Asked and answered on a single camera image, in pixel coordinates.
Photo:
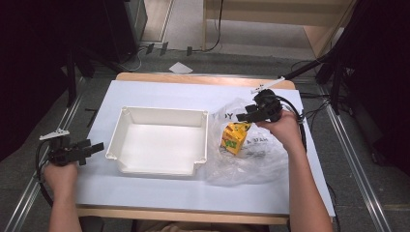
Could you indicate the black cabinet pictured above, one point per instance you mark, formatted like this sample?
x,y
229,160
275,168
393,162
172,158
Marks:
x,y
125,29

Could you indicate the light wooden bench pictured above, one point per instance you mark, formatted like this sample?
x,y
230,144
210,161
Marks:
x,y
257,16

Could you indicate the white paper sheet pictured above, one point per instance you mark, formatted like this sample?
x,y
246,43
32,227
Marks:
x,y
180,68

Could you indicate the metal floor rail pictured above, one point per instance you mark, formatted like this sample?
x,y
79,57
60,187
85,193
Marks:
x,y
35,180
357,167

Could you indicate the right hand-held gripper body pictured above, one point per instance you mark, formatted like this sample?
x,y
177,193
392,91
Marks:
x,y
267,106

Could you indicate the person's left hand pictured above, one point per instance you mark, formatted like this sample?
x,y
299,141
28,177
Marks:
x,y
60,176

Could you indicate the person's right hand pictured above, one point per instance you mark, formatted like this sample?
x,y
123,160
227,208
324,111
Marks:
x,y
283,129

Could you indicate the wooden table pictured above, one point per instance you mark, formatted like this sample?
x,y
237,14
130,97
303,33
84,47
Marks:
x,y
180,78

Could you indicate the white plastic bin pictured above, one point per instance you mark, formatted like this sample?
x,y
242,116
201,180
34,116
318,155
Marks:
x,y
161,145

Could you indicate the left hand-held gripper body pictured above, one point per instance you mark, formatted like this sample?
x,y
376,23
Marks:
x,y
64,151

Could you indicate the yellow carton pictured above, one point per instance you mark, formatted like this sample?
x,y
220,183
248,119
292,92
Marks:
x,y
233,138

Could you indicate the black curtain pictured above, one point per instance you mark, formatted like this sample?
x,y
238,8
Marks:
x,y
32,64

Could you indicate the white table mat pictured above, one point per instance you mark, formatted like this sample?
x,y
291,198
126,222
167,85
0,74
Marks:
x,y
145,193

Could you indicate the clear plastic bag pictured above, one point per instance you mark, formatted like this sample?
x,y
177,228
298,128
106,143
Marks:
x,y
257,161

